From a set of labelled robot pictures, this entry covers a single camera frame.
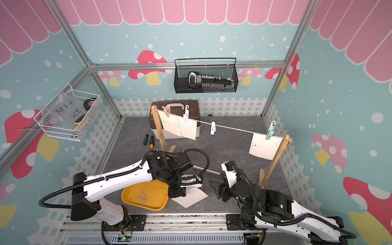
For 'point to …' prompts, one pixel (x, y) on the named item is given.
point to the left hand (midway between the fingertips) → (181, 195)
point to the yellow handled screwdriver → (151, 143)
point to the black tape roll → (89, 102)
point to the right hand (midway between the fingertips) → (213, 181)
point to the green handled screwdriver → (146, 137)
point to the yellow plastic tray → (153, 195)
